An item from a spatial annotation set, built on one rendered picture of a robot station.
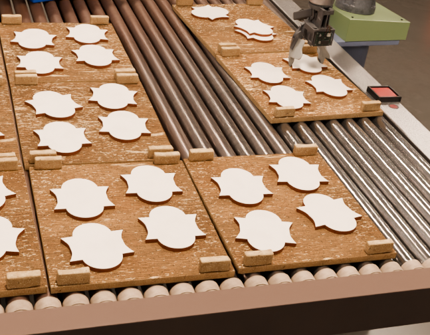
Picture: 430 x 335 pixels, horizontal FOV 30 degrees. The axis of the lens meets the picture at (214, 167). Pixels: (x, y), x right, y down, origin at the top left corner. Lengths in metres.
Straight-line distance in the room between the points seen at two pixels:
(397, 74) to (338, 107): 2.82
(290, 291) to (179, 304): 0.22
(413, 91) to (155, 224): 3.40
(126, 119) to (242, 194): 0.40
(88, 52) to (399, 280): 1.17
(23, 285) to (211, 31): 1.37
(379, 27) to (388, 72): 2.11
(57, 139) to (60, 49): 0.54
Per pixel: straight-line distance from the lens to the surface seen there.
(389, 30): 2.98
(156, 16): 2.73
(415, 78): 5.06
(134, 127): 1.95
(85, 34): 2.45
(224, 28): 2.65
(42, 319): 1.38
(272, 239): 1.62
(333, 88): 2.32
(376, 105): 2.26
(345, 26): 2.89
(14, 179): 1.75
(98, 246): 1.54
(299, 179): 1.84
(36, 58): 2.28
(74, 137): 1.89
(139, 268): 1.51
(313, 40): 2.36
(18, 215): 1.64
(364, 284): 1.56
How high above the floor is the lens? 1.88
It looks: 31 degrees down
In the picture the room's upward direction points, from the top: 9 degrees clockwise
